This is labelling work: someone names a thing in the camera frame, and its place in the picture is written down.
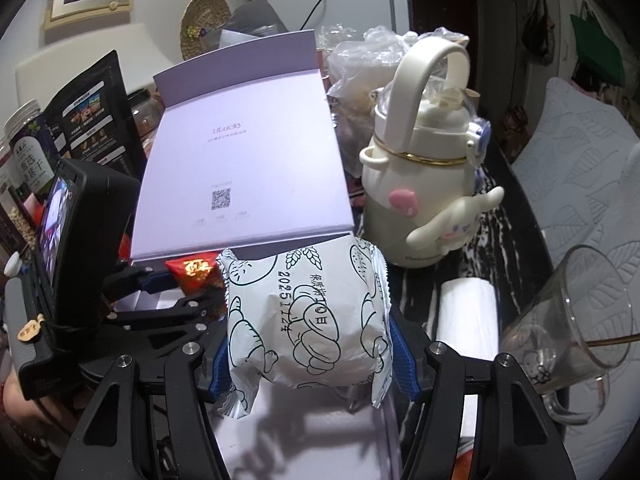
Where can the small red snack packet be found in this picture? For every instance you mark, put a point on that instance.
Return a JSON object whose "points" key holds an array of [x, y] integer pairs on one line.
{"points": [[195, 271]]}

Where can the white cartoon water bottle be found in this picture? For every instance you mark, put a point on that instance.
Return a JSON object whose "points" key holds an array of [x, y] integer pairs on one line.
{"points": [[425, 185]]}

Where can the glass mug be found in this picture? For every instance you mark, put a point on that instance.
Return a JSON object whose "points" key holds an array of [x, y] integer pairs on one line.
{"points": [[565, 325]]}

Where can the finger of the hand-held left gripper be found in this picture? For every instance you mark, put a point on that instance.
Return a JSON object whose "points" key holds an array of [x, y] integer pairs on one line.
{"points": [[147, 280], [170, 312]]}

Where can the white paper roll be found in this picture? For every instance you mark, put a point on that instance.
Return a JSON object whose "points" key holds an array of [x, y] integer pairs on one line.
{"points": [[467, 330]]}

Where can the person's left hand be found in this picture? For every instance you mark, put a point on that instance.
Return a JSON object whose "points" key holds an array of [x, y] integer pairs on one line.
{"points": [[30, 405]]}

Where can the purple gift box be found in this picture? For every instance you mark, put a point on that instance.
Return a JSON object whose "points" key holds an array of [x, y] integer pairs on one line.
{"points": [[245, 160]]}

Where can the white printed snack packet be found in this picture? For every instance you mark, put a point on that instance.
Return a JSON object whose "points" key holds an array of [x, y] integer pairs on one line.
{"points": [[305, 320]]}

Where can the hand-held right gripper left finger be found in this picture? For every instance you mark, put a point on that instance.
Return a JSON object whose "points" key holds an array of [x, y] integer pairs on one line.
{"points": [[219, 366]]}

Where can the woven straw fan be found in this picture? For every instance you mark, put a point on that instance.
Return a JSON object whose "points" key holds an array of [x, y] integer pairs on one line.
{"points": [[202, 25]]}

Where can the group of clear food jars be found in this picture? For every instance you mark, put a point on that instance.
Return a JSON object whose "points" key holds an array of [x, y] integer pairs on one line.
{"points": [[25, 150]]}

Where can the light blue quilted cushion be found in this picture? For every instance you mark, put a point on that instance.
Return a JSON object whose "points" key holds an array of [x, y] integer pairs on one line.
{"points": [[590, 170]]}

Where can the green tote bag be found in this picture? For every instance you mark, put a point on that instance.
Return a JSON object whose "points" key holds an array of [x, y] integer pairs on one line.
{"points": [[597, 47]]}

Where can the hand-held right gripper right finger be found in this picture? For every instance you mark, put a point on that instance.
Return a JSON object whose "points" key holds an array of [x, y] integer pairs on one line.
{"points": [[400, 360]]}

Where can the grey paper bag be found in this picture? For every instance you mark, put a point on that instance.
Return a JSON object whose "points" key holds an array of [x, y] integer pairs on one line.
{"points": [[255, 22]]}

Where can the black hanging bag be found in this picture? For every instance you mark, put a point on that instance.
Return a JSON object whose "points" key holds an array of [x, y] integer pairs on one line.
{"points": [[540, 30]]}

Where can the black snack pouch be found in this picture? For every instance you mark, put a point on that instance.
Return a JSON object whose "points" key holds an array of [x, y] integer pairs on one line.
{"points": [[95, 110]]}

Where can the crumpled plastic bag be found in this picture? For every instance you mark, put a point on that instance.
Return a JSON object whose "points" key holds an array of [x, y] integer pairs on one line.
{"points": [[360, 70]]}

